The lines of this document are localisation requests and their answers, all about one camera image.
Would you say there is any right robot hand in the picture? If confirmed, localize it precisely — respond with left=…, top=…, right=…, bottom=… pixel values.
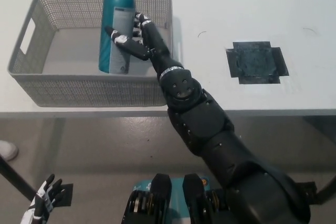
left=104, top=11, right=184, bottom=77

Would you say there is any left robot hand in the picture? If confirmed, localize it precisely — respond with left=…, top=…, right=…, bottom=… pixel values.
left=20, top=173, right=66, bottom=224

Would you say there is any teal air freshener spray bottle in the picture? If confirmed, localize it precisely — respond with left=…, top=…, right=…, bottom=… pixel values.
left=98, top=0, right=136, bottom=75

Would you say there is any black metal table leg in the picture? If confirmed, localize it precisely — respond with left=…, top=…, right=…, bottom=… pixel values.
left=0, top=153, right=36, bottom=202

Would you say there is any white shoe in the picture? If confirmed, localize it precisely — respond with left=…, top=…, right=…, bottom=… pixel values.
left=0, top=140, right=19, bottom=162

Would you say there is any grey perforated plastic basket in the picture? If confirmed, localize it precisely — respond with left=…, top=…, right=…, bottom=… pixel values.
left=7, top=0, right=174, bottom=108

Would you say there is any black tape patch on table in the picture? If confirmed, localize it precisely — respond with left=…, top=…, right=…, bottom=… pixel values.
left=225, top=41, right=290, bottom=86

